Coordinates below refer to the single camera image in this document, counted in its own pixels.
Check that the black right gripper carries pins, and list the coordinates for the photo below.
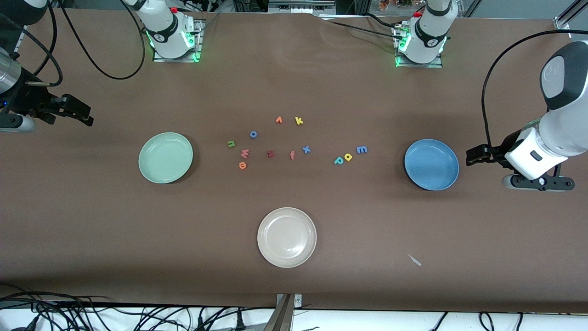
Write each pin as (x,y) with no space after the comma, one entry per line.
(28,102)

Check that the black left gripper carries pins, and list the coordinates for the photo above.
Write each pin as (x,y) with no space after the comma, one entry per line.
(497,151)

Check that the blue plate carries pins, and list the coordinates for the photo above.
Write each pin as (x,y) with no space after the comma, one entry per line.
(432,165)

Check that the green plate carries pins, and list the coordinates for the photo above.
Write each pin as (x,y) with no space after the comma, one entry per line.
(165,158)

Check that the small white paper scrap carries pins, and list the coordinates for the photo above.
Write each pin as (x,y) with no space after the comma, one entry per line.
(415,261)

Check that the brown table cover sheet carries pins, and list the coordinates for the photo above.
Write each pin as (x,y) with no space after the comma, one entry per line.
(92,230)

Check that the orange decorative clutter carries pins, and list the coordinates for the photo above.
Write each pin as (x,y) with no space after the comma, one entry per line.
(395,4)

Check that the beige plate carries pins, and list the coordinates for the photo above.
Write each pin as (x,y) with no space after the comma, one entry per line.
(287,237)

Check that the aluminium corner bracket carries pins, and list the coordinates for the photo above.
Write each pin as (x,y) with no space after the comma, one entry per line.
(562,24)

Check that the aluminium frame profile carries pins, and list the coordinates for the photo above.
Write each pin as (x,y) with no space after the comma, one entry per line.
(301,6)

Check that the silver bracket plate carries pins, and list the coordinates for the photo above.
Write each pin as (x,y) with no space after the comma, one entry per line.
(297,301)

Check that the grey metal post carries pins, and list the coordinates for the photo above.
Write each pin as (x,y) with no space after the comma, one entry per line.
(281,317)

